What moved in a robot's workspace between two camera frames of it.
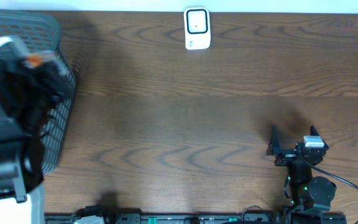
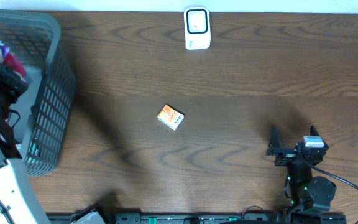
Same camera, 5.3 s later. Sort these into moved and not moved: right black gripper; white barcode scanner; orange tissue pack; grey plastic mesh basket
Moved: orange tissue pack
Not moved: grey plastic mesh basket; white barcode scanner; right black gripper
